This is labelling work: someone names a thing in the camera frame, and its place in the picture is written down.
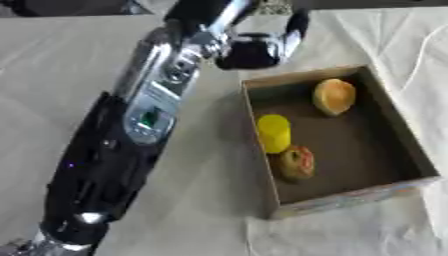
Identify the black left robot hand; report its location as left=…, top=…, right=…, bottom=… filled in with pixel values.
left=162, top=0, right=312, bottom=71

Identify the red and green toy apple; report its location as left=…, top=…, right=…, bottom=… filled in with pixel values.
left=278, top=145, right=317, bottom=183

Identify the tan cardboard box brown inside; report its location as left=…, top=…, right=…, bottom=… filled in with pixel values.
left=239, top=64, right=443, bottom=221

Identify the yellow cylinder block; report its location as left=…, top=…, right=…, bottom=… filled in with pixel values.
left=255, top=113, right=293, bottom=155

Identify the orange toy bread roll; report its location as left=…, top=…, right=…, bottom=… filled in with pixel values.
left=311, top=78, right=359, bottom=117

